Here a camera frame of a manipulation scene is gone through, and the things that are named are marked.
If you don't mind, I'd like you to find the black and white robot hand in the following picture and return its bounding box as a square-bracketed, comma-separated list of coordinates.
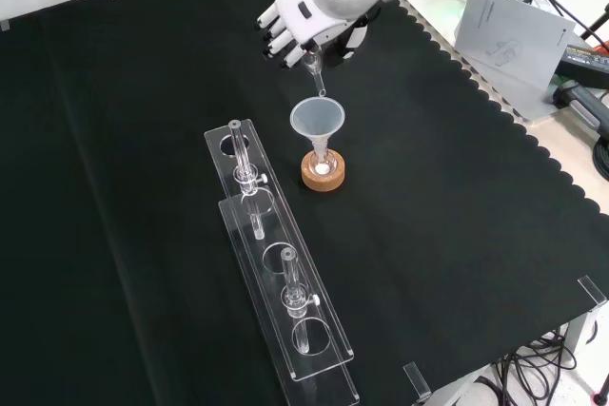
[256, 0, 402, 70]

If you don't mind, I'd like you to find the clear glass weighing funnel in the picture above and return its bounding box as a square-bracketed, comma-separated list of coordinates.
[304, 43, 328, 99]

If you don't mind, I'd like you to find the clear plastic funnel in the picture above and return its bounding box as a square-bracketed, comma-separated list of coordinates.
[289, 96, 346, 160]

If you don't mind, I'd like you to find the round-bottom glass flask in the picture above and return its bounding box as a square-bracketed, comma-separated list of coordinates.
[307, 138, 335, 180]

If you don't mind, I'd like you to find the clear acrylic funnel stand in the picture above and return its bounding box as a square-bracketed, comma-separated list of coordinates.
[203, 117, 362, 406]

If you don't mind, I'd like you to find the pale gray board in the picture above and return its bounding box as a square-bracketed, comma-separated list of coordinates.
[454, 0, 578, 122]

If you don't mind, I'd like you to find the black bench cloth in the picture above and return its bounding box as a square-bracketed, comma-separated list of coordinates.
[0, 0, 609, 406]

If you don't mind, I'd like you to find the black power adapter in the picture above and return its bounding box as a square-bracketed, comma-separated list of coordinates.
[557, 43, 609, 78]

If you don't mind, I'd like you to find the black tripod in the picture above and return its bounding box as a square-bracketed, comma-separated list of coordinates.
[576, 0, 609, 48]

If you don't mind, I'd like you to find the clear acrylic cloth clip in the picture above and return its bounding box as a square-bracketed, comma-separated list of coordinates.
[577, 275, 609, 313]
[402, 361, 433, 403]

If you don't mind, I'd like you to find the gray metal table leg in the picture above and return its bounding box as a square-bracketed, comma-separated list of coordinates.
[564, 308, 599, 367]

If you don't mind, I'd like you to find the cork ring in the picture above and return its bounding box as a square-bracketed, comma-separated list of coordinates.
[300, 148, 346, 192]

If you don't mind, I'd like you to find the black cable bundle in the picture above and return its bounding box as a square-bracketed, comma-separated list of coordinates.
[475, 327, 609, 406]

